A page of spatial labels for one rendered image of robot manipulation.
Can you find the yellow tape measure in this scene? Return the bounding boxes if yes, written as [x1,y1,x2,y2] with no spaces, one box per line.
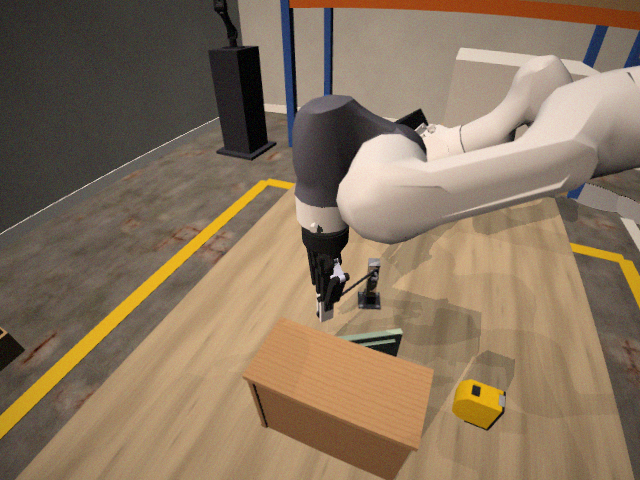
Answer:
[452,379,506,431]

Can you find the brown wooden cabinet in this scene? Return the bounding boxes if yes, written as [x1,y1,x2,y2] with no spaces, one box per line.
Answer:
[242,317,434,480]

